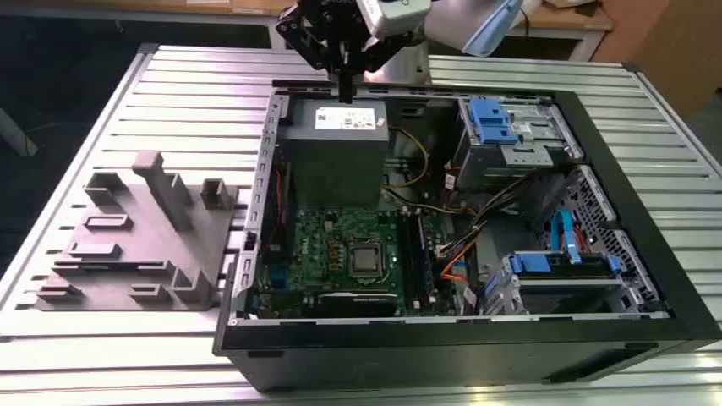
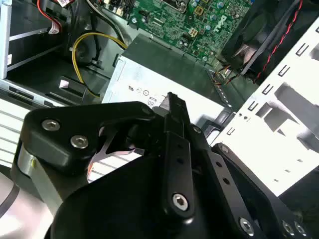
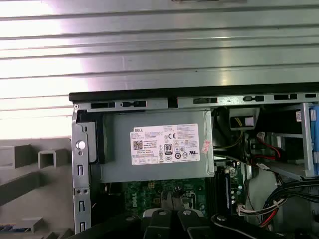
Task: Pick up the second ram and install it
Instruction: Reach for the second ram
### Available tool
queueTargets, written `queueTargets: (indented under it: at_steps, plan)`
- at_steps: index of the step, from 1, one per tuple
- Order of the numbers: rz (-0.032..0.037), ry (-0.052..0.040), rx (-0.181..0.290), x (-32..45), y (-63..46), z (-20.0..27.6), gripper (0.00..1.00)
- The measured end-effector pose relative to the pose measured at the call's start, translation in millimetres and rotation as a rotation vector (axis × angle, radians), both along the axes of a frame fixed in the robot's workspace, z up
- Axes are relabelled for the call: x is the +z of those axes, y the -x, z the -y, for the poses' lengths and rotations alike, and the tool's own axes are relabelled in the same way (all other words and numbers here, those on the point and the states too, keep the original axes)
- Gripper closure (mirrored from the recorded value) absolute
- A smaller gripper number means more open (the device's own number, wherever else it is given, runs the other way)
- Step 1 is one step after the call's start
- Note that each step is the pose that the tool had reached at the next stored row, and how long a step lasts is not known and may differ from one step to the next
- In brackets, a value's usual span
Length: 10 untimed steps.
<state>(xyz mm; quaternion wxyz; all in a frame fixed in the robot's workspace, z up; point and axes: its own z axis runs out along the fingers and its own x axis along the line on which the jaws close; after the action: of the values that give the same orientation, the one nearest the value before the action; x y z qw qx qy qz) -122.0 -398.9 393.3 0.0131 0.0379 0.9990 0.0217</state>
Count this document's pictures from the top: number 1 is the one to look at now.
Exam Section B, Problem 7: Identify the grey power supply unit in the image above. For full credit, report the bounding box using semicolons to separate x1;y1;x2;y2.
279;97;391;209

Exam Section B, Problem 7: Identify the blue disk carrier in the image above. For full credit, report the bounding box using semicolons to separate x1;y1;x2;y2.
509;251;625;277
467;97;518;145

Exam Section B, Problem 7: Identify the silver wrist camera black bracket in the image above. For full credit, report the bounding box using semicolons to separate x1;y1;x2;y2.
356;0;434;40

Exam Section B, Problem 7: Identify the brown wooden cabinet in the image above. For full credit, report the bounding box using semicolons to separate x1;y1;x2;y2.
590;0;722;124

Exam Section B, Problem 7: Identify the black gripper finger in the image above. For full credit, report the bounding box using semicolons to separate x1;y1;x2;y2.
275;10;348;105
346;32;422;105

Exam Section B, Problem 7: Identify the black open PC case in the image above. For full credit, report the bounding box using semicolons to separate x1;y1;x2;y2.
211;78;722;392

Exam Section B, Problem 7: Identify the grey parts rack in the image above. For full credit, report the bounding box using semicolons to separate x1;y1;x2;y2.
33;151;251;313

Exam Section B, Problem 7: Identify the metal disk bay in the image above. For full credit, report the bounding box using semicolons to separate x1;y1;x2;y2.
482;251;659;316

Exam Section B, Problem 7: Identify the yellow wire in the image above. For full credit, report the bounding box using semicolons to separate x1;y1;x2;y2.
382;126;431;190

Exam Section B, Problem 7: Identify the silver CPU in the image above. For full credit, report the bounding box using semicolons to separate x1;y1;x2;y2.
348;247;387;274

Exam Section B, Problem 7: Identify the wooden desk white frame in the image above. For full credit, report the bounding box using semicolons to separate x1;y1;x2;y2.
151;0;617;63

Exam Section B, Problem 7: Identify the metal CPU socket frame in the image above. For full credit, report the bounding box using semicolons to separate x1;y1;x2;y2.
342;234;391;283

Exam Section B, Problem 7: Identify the green motherboard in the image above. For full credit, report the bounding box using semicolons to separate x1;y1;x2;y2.
254;206;459;319

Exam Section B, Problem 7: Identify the black graphics card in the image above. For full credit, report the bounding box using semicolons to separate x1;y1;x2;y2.
314;290;399;319

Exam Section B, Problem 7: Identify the orange wire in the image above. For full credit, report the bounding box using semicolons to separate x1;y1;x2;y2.
442;249;482;285

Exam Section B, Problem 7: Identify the blue flat data wire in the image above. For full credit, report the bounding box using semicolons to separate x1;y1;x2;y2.
554;209;583;266

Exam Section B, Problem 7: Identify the white chair leg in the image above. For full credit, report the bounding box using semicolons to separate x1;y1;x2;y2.
0;107;40;158

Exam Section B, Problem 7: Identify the metal drive cage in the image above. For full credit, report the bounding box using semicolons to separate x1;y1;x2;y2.
455;96;583;192

